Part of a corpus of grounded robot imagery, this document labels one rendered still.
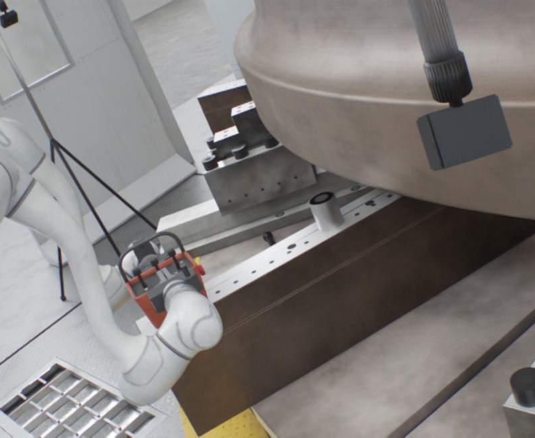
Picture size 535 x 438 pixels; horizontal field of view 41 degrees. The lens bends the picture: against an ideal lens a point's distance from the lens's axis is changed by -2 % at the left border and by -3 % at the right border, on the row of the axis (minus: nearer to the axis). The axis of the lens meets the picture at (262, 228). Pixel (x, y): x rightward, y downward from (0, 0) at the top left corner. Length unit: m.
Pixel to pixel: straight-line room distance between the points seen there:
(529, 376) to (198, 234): 2.15
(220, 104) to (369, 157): 2.53
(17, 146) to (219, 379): 0.90
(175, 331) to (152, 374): 0.11
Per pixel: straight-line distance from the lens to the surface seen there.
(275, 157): 3.04
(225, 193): 3.10
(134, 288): 2.08
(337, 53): 1.98
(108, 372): 3.43
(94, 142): 5.07
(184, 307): 1.62
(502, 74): 1.53
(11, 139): 2.21
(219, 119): 4.34
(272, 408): 2.20
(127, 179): 5.20
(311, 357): 2.25
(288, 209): 3.21
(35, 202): 1.52
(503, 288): 2.34
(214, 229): 3.26
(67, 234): 1.55
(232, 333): 2.11
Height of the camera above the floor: 1.64
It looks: 24 degrees down
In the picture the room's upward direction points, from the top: 23 degrees counter-clockwise
